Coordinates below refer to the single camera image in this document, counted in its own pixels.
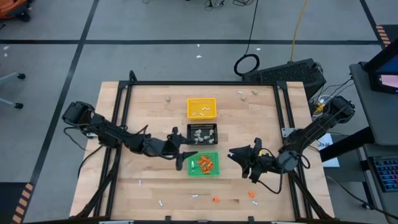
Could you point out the black monitor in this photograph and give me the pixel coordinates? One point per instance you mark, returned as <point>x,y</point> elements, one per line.
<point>385,79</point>

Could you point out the black mat orange stripes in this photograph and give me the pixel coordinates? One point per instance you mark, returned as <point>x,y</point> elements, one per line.
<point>9,202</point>
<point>391,31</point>

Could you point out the white paper sheet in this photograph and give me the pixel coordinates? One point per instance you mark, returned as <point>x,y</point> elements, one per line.
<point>331,161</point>

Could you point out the orange wheeled machine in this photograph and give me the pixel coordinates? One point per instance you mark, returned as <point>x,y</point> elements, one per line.
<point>12,6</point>

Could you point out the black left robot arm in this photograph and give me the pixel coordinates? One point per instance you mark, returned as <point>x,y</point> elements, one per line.
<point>109,135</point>

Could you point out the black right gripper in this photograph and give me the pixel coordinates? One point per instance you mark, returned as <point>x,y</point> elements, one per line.
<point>264,163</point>

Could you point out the grey office chair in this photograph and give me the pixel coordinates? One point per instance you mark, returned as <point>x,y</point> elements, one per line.
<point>20,76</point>

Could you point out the yellow power plug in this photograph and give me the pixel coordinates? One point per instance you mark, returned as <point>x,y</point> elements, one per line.
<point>318,108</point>

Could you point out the green plastic basket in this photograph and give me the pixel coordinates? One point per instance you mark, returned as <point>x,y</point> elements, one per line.
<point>216,172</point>

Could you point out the black backlit keyboard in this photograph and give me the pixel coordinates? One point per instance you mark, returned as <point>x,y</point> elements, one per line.
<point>388,174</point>

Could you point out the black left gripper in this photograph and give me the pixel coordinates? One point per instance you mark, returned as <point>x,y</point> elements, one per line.
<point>175,147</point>

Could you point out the black plastic basket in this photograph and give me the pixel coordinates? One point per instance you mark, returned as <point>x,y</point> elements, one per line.
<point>205,126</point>

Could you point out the black desk support beam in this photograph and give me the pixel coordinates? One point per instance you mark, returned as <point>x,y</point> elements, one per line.
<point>348,146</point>

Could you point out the black computer tower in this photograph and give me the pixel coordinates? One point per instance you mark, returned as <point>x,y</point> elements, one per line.
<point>286,74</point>

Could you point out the yellow plastic basket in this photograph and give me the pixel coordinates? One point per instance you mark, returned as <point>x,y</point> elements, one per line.
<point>192,102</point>

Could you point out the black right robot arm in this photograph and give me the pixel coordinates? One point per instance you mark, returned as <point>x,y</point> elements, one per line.
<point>311,133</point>

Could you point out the grey side desk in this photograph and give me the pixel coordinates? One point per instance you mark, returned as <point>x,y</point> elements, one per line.
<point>373,124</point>

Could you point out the yellow tape tag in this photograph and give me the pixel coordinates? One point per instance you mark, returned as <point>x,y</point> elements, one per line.
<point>263,152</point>

